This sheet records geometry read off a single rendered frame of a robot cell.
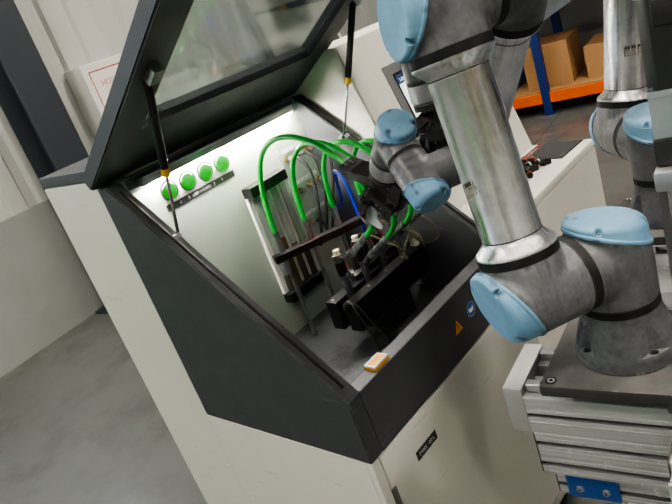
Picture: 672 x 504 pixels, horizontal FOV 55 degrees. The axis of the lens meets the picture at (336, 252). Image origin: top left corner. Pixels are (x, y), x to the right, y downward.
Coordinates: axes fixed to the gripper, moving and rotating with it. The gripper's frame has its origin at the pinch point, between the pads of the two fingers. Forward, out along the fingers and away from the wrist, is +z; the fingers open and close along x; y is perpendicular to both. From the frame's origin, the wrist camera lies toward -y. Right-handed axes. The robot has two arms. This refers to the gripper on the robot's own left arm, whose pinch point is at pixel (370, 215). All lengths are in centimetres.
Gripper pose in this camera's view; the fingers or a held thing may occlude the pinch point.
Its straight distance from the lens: 149.1
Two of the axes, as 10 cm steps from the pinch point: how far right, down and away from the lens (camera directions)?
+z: -0.5, 4.7, 8.8
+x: 6.7, -6.4, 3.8
